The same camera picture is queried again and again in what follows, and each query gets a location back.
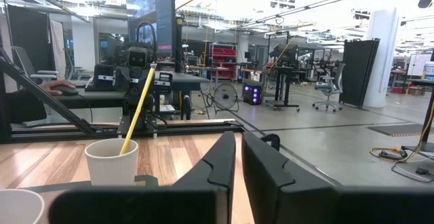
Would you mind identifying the black table hook clamp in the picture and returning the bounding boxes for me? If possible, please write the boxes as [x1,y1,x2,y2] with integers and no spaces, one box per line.
[260,133,281,152]

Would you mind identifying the white ribbed paper cup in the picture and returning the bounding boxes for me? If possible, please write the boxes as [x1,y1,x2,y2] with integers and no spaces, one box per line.
[84,138,139,187]

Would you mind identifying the black standing table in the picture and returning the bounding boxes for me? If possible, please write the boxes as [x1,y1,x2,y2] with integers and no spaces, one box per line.
[264,66,301,112]

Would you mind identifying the person's forearm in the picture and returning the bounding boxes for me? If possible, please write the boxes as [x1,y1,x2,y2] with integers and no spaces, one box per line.
[0,90,47,125]

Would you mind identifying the grey swivel office chair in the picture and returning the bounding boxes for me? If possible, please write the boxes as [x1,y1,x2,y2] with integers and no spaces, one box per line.
[311,62,347,113]

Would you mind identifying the person's hand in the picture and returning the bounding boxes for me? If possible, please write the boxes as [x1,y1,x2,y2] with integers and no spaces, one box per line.
[39,79,76,96]

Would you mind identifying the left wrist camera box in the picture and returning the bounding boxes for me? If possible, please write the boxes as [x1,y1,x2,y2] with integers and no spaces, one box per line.
[127,46,151,69]

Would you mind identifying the black floor mat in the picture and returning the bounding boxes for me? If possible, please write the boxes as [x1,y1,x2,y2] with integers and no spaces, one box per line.
[366,124,427,138]

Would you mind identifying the black aluminium table frame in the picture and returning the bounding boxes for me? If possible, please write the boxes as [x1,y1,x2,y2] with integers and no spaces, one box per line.
[0,47,247,145]

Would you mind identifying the large dark standing monitor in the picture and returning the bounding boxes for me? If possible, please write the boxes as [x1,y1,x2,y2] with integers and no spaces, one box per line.
[125,0,186,74]

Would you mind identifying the white board screen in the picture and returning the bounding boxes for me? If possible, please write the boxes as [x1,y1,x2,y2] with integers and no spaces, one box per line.
[406,53,433,77]

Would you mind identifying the red storage shelf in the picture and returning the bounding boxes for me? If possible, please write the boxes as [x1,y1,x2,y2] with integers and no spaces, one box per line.
[209,43,237,80]

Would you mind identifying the computer tower with purple lights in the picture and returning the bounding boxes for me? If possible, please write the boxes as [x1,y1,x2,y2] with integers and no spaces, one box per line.
[242,80,264,106]

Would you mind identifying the black computer mouse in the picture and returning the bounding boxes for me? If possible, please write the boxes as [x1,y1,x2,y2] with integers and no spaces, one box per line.
[56,86,80,97]

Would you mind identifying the black floor cable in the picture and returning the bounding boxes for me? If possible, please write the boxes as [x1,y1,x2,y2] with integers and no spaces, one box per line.
[391,162,434,184]

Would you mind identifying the black folding partition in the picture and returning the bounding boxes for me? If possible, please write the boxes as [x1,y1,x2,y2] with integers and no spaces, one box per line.
[338,39,380,108]

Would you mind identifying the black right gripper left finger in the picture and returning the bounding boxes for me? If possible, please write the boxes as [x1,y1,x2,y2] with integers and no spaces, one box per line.
[49,131,237,224]

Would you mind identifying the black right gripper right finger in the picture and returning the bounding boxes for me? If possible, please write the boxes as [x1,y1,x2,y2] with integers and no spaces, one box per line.
[241,132,434,224]

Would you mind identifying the white ribbed bowl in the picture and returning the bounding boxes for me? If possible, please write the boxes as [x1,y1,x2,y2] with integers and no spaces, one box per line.
[0,189,45,224]

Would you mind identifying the yellow floor cable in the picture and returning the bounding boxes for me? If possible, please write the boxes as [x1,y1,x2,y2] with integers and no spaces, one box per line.
[369,98,434,164]

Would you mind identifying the dark grey desk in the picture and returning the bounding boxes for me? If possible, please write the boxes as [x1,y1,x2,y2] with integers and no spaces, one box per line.
[50,71,210,110]

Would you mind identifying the round floor fan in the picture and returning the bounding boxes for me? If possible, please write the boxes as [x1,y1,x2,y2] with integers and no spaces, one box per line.
[212,82,240,114]

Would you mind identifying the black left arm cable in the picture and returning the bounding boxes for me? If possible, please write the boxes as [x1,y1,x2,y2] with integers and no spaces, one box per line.
[135,20,159,64]

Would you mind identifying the white round pillar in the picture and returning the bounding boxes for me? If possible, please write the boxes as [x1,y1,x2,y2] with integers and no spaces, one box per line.
[364,8,401,108]

